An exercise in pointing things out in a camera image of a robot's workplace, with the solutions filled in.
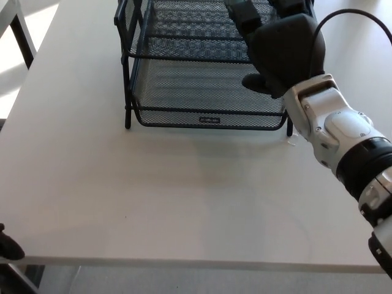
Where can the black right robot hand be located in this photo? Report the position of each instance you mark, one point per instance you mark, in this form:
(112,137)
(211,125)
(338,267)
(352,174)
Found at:
(284,52)

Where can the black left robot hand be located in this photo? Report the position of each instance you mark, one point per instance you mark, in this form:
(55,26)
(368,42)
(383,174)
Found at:
(9,245)

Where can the black mesh drawer without label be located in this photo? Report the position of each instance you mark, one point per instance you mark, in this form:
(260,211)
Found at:
(190,30)

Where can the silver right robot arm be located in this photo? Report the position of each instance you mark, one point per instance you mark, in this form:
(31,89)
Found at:
(337,128)

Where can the dark desk support leg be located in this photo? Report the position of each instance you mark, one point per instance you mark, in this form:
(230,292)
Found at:
(21,280)

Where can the black mesh drawer with label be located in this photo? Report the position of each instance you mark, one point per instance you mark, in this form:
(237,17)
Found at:
(196,92)

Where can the clear tape piece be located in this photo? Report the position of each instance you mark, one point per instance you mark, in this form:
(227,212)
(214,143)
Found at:
(292,141)

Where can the white side table black legs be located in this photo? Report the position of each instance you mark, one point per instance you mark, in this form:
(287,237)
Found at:
(23,39)

